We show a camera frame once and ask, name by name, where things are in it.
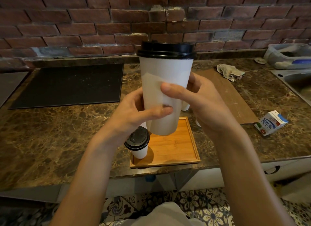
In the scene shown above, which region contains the person's right hand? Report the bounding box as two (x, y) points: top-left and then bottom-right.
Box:
(160, 72), (244, 139)

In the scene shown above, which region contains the person's left hand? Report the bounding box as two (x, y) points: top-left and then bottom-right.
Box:
(93, 87), (174, 151)

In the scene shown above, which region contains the counter lidded cup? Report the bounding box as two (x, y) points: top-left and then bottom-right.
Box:
(181, 101), (202, 128)

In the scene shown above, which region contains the square wooden tray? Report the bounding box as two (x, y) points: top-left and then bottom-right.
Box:
(129, 116), (201, 169)

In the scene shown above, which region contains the person's left forearm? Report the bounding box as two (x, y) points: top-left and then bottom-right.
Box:
(50, 140), (122, 226)

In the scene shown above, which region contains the person's right forearm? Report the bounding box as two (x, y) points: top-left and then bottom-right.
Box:
(213, 128), (296, 226)

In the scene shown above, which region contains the person's light grey clothing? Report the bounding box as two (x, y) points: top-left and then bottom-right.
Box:
(121, 201), (207, 226)

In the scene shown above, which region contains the brown flat board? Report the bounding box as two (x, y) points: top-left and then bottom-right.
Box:
(194, 68), (259, 125)

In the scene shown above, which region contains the crumpled beige rag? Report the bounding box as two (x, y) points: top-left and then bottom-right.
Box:
(216, 64), (245, 82)

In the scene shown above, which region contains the white blue milk carton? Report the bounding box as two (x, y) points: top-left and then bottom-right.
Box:
(254, 110), (289, 137)

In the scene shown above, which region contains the black rubber mat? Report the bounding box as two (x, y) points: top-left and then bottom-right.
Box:
(9, 63), (124, 110)

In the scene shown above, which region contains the steel sink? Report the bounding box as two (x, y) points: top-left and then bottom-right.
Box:
(271, 69), (311, 107)

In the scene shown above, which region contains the clear plastic container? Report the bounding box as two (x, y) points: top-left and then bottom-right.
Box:
(263, 43), (311, 70)

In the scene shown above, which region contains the white drawer front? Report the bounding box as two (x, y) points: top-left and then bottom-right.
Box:
(261, 158), (311, 183)

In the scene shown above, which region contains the grey metal panel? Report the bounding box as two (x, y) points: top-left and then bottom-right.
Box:
(0, 71), (29, 107)

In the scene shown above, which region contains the white plastic bag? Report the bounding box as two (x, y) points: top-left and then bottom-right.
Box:
(279, 174), (311, 204)

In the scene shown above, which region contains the black drawer handle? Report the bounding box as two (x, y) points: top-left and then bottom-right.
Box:
(264, 165), (281, 175)

